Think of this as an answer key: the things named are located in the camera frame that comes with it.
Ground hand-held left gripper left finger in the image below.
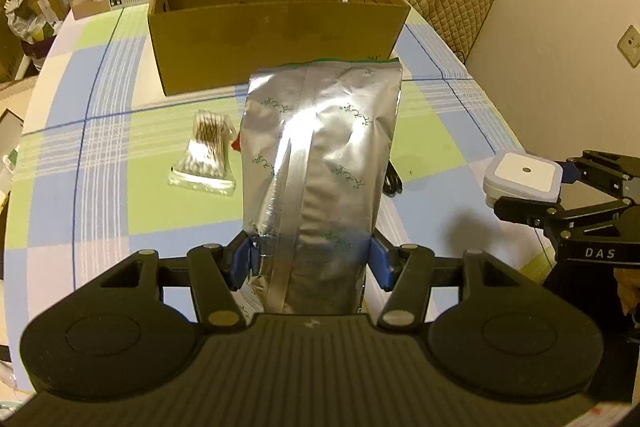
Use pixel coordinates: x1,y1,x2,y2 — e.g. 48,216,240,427
100,231,258,330

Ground cotton swab packet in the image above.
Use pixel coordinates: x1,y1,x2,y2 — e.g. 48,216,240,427
168,109,237,198

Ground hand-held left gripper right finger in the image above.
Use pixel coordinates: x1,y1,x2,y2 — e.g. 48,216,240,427
367,232,508,330

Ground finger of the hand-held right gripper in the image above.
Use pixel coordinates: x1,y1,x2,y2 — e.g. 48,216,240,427
560,150,640,202
492,194,640,235

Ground cardboard box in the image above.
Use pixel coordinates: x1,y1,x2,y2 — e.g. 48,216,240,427
147,0,412,96

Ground white square container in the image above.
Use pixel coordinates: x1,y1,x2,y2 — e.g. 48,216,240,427
482,152,563,208

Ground plaid tablecloth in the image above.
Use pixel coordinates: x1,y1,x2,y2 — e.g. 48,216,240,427
2,2,558,408

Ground silver foil bag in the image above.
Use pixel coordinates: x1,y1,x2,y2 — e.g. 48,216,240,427
240,57,403,315

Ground clear plastic bag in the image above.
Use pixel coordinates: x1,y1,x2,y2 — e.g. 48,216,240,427
4,0,67,45

